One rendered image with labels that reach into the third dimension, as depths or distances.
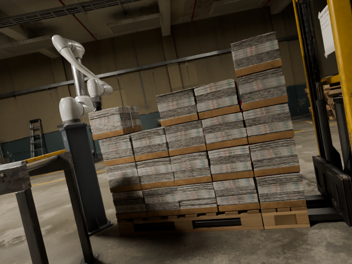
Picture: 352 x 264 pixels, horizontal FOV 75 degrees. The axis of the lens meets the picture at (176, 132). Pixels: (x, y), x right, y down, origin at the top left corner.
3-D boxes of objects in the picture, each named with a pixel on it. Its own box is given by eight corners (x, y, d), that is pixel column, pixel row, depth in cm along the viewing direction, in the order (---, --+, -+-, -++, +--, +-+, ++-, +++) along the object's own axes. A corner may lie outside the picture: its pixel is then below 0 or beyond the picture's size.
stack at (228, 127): (139, 215, 232) (121, 134, 228) (261, 206, 197) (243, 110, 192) (119, 236, 195) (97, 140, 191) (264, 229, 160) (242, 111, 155)
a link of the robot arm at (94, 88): (96, 94, 202) (106, 95, 214) (92, 77, 201) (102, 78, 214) (86, 97, 206) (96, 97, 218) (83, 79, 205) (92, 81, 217)
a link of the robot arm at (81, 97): (72, 119, 230) (88, 117, 251) (85, 117, 225) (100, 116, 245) (58, 40, 225) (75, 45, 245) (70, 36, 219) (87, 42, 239)
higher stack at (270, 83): (260, 206, 197) (232, 55, 190) (298, 203, 188) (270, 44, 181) (263, 229, 160) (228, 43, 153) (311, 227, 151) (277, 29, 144)
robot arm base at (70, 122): (56, 129, 218) (54, 123, 217) (80, 125, 231) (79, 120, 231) (59, 128, 203) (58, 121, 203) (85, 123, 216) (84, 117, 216)
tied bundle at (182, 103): (174, 123, 210) (169, 99, 209) (206, 117, 202) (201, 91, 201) (161, 127, 174) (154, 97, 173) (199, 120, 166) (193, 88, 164)
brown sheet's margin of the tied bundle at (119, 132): (103, 138, 206) (102, 132, 206) (132, 132, 198) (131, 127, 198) (92, 140, 191) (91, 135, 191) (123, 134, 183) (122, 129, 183)
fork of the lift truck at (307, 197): (196, 209, 211) (195, 204, 211) (326, 199, 180) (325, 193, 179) (194, 213, 202) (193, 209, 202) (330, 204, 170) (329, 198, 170)
